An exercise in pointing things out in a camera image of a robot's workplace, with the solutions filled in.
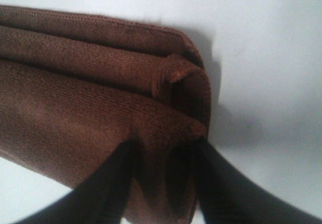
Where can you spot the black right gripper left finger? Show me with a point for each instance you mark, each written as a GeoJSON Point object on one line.
{"type": "Point", "coordinates": [101, 198]}

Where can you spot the brown towel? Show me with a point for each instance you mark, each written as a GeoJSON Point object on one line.
{"type": "Point", "coordinates": [74, 86]}

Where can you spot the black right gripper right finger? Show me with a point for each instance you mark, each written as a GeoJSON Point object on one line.
{"type": "Point", "coordinates": [227, 196]}

